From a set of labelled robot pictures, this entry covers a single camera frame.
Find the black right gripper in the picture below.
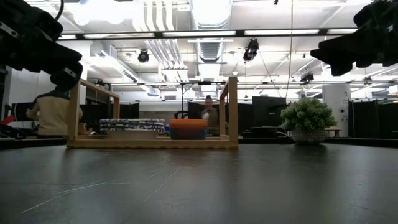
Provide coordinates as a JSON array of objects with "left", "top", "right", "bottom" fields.
[{"left": 310, "top": 0, "right": 398, "bottom": 77}]

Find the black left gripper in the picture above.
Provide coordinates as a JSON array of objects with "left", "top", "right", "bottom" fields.
[{"left": 0, "top": 0, "right": 84, "bottom": 91}]

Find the blue patterned paper bowl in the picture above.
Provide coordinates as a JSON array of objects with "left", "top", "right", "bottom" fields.
[
  {"left": 99, "top": 118, "right": 166, "bottom": 123},
  {"left": 99, "top": 123, "right": 166, "bottom": 129},
  {"left": 99, "top": 121, "right": 166, "bottom": 126},
  {"left": 99, "top": 126, "right": 165, "bottom": 141}
]

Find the red plastic bowl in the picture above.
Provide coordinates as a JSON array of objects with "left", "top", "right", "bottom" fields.
[{"left": 169, "top": 119, "right": 208, "bottom": 129}]

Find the teal plastic bowl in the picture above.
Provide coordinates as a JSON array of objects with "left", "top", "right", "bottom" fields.
[{"left": 170, "top": 127, "right": 207, "bottom": 141}]

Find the wooden slatted shelf rack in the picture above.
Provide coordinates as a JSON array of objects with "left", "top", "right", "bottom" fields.
[{"left": 66, "top": 76, "right": 239, "bottom": 149}]

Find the person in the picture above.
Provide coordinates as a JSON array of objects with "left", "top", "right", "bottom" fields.
[
  {"left": 26, "top": 86, "right": 84, "bottom": 139},
  {"left": 200, "top": 95, "right": 220, "bottom": 128}
]

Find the small green potted plant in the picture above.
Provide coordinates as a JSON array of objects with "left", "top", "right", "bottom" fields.
[{"left": 279, "top": 96, "right": 338, "bottom": 145}]

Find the black curtain partition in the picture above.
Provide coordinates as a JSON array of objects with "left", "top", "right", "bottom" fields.
[{"left": 348, "top": 98, "right": 398, "bottom": 138}]

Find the black ceiling spotlight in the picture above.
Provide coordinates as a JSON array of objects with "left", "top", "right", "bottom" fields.
[
  {"left": 243, "top": 38, "right": 260, "bottom": 62},
  {"left": 137, "top": 49, "right": 150, "bottom": 64}
]

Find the black overhead light bar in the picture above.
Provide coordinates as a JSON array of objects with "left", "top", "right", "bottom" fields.
[{"left": 57, "top": 28, "right": 358, "bottom": 40}]

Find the black table mat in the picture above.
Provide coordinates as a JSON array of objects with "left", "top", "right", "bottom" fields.
[{"left": 0, "top": 143, "right": 398, "bottom": 224}]

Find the silver ventilation duct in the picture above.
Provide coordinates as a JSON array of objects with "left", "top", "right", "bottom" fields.
[{"left": 188, "top": 0, "right": 233, "bottom": 63}]

